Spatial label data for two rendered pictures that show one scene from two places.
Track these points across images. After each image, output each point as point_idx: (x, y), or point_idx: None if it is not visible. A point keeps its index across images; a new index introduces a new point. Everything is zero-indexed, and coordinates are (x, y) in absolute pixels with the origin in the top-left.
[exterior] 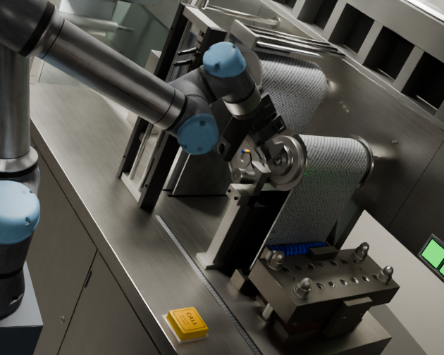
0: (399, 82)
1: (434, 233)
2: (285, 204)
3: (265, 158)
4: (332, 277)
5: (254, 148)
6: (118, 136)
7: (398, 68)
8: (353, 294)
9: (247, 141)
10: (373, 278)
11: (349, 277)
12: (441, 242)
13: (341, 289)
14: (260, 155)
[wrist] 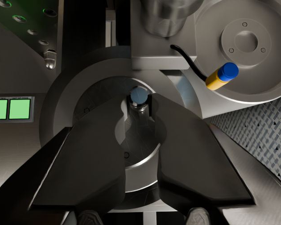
0: (149, 220)
1: (31, 123)
2: (58, 37)
3: (38, 156)
4: (23, 11)
5: (174, 124)
6: None
7: (172, 212)
8: None
9: (226, 142)
10: (47, 47)
11: (37, 30)
12: (19, 122)
13: None
14: (155, 106)
